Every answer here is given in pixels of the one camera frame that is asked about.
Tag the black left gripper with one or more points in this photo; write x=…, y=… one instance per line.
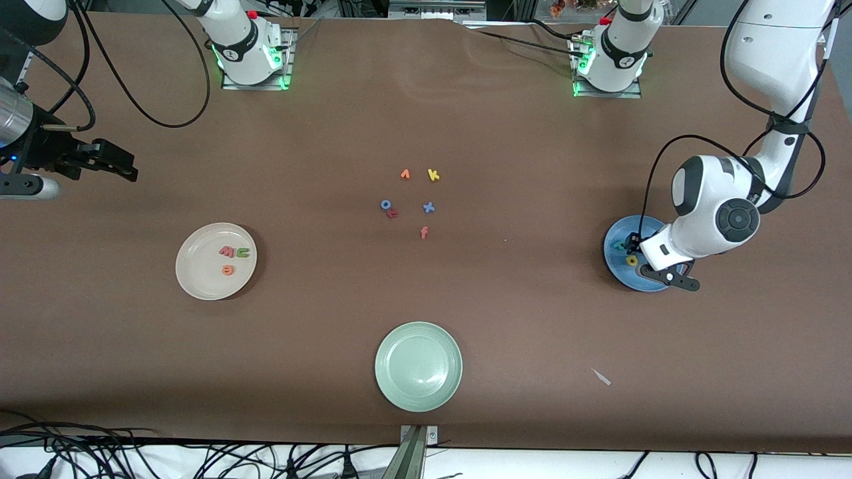
x=633, y=243

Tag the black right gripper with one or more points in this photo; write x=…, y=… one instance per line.
x=45, y=152

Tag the blue round plate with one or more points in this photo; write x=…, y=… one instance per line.
x=616, y=263

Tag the white paper scrap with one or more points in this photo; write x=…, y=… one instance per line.
x=601, y=376

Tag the beige round plate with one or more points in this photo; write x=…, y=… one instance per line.
x=200, y=273

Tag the brown table cover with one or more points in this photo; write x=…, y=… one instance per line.
x=426, y=120

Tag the pale green round plate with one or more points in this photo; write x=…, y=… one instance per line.
x=418, y=367

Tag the aluminium frame profile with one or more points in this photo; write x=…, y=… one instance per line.
x=25, y=66
x=825, y=40

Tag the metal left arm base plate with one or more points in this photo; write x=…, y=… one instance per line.
x=609, y=94

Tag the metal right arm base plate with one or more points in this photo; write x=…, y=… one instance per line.
x=256, y=83

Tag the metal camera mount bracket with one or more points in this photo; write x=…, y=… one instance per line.
x=416, y=436

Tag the grey metal rail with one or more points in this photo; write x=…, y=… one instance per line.
x=436, y=8

